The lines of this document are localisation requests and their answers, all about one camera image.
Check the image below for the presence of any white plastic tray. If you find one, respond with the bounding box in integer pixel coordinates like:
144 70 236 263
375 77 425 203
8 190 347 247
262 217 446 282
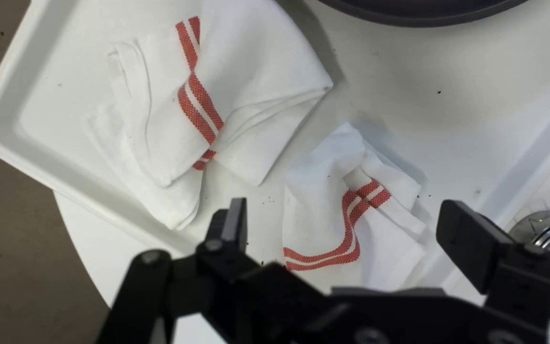
0 0 550 310

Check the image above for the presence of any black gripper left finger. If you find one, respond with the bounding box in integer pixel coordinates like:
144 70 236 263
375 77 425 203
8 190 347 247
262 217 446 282
96 198 329 344

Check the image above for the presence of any black frying pan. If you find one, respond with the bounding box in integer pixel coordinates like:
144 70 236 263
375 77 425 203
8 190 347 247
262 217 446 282
316 0 532 29

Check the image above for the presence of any large folded white red-striped towel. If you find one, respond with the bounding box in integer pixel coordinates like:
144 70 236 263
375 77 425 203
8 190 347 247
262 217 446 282
89 0 337 234

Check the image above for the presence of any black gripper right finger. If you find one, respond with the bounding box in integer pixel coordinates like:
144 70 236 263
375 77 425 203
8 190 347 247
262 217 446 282
436 200 550 344

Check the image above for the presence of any small white red-striped towel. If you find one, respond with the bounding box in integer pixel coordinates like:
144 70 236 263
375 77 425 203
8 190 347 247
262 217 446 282
282 123 432 295

